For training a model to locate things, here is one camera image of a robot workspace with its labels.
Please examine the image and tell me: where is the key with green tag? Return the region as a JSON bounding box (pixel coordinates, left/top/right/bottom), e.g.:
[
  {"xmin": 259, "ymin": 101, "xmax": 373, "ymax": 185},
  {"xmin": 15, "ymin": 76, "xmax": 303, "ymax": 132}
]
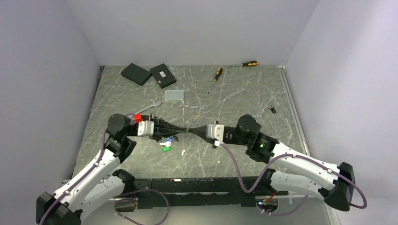
[{"xmin": 161, "ymin": 147, "xmax": 172, "ymax": 152}]

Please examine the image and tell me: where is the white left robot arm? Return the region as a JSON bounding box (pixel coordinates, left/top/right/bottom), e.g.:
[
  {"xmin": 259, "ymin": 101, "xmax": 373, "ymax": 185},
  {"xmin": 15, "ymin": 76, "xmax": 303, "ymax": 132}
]
[{"xmin": 36, "ymin": 113, "xmax": 188, "ymax": 225}]

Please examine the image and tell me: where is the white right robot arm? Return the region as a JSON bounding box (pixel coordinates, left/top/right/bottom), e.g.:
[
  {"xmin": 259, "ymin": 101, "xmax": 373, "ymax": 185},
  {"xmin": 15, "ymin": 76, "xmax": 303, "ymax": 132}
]
[{"xmin": 188, "ymin": 114, "xmax": 355, "ymax": 211}]

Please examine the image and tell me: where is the key with white tag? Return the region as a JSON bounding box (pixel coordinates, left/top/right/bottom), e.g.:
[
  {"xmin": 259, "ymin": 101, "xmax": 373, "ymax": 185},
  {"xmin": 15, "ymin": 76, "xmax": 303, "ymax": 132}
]
[{"xmin": 159, "ymin": 141, "xmax": 171, "ymax": 147}]

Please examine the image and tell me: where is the small silver wrench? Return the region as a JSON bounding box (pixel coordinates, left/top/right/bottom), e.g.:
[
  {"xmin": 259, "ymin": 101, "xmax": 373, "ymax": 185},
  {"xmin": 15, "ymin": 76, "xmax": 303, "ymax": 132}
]
[{"xmin": 177, "ymin": 103, "xmax": 207, "ymax": 111}]

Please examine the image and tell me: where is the large silver wrench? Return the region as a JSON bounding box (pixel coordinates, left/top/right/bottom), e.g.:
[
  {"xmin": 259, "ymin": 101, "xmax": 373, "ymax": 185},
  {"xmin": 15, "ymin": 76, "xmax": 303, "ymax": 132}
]
[{"xmin": 134, "ymin": 98, "xmax": 162, "ymax": 114}]

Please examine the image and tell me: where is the black box with label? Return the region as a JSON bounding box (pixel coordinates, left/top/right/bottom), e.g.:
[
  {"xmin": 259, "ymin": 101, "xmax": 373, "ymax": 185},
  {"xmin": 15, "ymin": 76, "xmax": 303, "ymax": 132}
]
[{"xmin": 150, "ymin": 63, "xmax": 176, "ymax": 89}]

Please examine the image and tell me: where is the black flat box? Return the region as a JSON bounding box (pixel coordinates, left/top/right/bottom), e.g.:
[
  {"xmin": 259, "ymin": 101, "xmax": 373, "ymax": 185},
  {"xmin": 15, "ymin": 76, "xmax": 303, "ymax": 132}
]
[{"xmin": 121, "ymin": 63, "xmax": 152, "ymax": 86}]

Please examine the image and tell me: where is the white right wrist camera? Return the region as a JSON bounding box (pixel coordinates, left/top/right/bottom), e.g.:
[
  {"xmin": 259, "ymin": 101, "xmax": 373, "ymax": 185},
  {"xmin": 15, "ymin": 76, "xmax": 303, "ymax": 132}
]
[{"xmin": 206, "ymin": 124, "xmax": 225, "ymax": 146}]

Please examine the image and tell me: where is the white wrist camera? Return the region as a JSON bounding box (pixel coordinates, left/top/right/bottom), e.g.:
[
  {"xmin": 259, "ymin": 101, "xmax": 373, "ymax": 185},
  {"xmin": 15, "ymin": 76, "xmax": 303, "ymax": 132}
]
[
  {"xmin": 206, "ymin": 124, "xmax": 225, "ymax": 146},
  {"xmin": 137, "ymin": 120, "xmax": 154, "ymax": 137}
]

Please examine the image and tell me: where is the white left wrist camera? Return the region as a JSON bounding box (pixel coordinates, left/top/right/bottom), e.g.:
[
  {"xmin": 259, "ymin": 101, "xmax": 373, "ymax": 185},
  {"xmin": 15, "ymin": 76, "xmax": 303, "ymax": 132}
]
[{"xmin": 137, "ymin": 120, "xmax": 154, "ymax": 137}]

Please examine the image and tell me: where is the white network switch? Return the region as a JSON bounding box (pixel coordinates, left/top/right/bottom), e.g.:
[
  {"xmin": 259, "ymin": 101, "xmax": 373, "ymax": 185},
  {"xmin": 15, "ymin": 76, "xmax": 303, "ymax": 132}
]
[{"xmin": 164, "ymin": 90, "xmax": 184, "ymax": 102}]

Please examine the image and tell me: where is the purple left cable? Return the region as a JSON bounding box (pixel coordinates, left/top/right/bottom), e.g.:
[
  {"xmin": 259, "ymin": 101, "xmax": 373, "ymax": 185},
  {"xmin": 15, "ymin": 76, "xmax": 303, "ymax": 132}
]
[{"xmin": 114, "ymin": 187, "xmax": 171, "ymax": 225}]

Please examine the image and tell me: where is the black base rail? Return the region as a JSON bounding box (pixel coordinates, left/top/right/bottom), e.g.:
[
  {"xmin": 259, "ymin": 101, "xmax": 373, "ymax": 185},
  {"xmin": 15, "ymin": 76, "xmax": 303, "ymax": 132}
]
[{"xmin": 121, "ymin": 177, "xmax": 288, "ymax": 209}]

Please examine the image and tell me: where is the orange black screwdriver at wall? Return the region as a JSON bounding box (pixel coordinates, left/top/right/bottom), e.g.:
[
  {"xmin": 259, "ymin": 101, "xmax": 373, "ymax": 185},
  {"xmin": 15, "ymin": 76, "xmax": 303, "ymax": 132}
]
[{"xmin": 227, "ymin": 61, "xmax": 258, "ymax": 68}]

